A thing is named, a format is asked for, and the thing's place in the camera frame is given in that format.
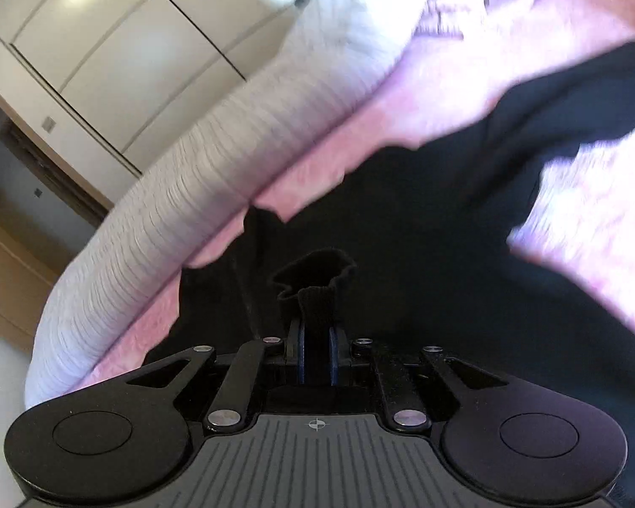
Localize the black garment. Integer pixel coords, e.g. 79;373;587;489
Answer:
137;36;635;508

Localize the wooden door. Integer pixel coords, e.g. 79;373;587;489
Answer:
0;225;58;354

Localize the grey striped rolled duvet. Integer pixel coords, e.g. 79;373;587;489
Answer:
24;0;428;406

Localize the pink rose bed blanket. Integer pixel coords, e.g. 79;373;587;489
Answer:
81;0;635;385

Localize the white wardrobe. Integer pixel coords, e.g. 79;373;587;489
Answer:
0;0;319;176

